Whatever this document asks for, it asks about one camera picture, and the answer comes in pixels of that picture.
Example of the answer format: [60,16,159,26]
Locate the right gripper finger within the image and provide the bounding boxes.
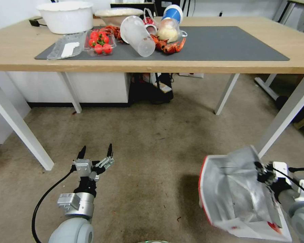
[253,160,270,173]
[257,172,273,185]

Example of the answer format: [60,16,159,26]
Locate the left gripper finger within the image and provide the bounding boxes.
[72,145,87,165]
[95,143,115,175]

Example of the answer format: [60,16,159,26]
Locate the red white foil delivery bag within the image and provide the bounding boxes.
[198,144,293,243]

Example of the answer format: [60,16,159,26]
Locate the black bag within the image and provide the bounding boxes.
[128,73,174,105]

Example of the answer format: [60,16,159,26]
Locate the clear bag with bun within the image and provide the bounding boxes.
[156,19,188,43]

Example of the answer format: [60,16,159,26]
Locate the white cabinet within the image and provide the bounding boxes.
[6,72,131,108]

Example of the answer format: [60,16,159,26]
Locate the black chair wheel base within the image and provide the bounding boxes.
[275,96,304,112]

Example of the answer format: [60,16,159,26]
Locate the clear plastic tomato box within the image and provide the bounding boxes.
[84,30,117,57]

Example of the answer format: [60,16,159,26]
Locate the clear plastic box lid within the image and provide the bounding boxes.
[46,32,87,61]

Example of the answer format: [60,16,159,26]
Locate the wooden table with white legs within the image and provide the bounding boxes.
[0,16,304,171]

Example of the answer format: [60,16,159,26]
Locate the white power strip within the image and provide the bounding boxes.
[178,73,205,79]

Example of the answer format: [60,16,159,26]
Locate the small red crayfish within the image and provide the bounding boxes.
[104,25,124,44]

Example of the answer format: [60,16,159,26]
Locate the dark grey table mat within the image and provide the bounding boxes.
[34,26,290,61]

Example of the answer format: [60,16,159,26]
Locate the clear plastic cup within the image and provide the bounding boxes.
[120,15,156,58]

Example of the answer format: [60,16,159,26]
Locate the large red crayfish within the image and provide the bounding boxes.
[151,35,187,54]

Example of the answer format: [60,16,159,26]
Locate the large white plastic bowl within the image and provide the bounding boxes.
[36,1,94,35]

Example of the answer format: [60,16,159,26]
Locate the shallow bowl with clear lid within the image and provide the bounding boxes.
[94,7,144,26]

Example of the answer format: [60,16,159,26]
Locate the red white patterned cup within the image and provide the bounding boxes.
[143,17,158,35]

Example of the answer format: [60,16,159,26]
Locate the blue white paper cup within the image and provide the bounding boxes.
[161,5,184,26]

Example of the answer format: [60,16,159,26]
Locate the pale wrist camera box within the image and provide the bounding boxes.
[272,161,290,179]
[74,159,92,177]

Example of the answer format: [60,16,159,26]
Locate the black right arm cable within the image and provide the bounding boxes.
[270,166,304,200]

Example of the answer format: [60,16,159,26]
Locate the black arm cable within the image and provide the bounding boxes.
[270,166,304,200]
[31,169,78,243]

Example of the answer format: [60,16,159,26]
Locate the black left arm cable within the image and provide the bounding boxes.
[31,169,78,243]

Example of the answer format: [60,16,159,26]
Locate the white desk leg frame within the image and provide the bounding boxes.
[254,73,280,102]

